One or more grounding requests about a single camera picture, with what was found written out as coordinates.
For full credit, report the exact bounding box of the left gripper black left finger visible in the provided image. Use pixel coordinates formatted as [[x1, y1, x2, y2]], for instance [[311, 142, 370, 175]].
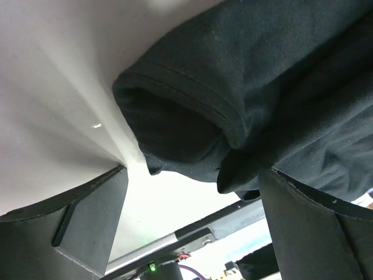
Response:
[[1, 166, 128, 279]]

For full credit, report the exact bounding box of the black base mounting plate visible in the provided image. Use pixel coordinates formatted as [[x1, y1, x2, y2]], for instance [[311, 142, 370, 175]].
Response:
[[104, 198, 280, 280]]

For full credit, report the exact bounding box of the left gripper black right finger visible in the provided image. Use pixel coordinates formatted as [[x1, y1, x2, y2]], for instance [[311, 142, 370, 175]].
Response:
[[259, 169, 372, 280]]

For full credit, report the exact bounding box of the black t-shirt with flower print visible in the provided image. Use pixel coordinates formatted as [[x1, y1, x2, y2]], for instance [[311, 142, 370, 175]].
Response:
[[112, 1, 372, 201]]

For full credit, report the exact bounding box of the aluminium frame rail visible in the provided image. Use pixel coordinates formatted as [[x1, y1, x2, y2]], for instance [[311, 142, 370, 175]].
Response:
[[104, 198, 268, 277]]

